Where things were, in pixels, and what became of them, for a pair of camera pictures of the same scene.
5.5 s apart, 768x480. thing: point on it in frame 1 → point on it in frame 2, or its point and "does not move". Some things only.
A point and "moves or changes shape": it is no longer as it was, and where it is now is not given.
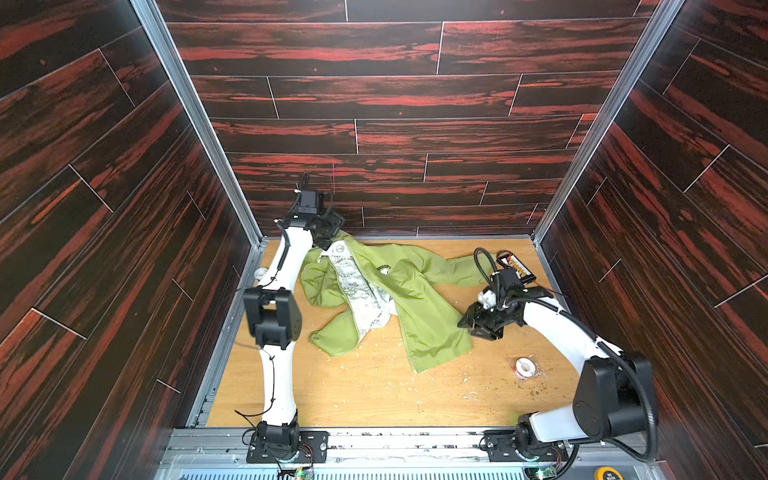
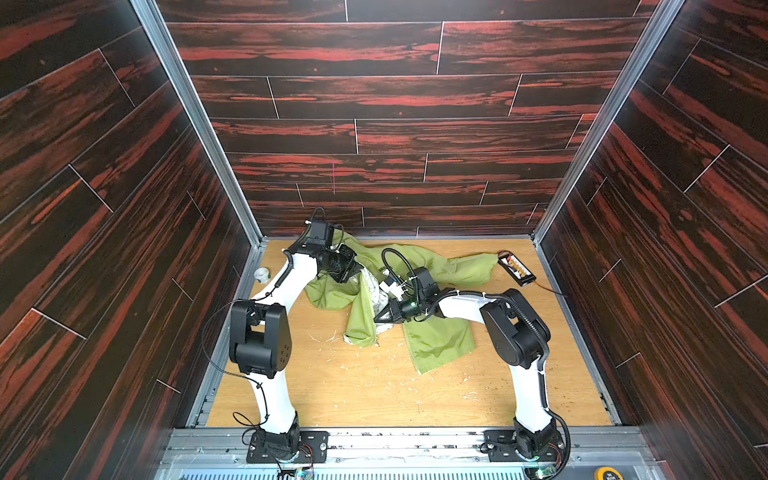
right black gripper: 480,318 → 397,308
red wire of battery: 542,287 does not move
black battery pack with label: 507,258 does not move
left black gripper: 327,227 → 347,264
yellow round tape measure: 599,473 does not move
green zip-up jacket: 385,285 moves or changes shape
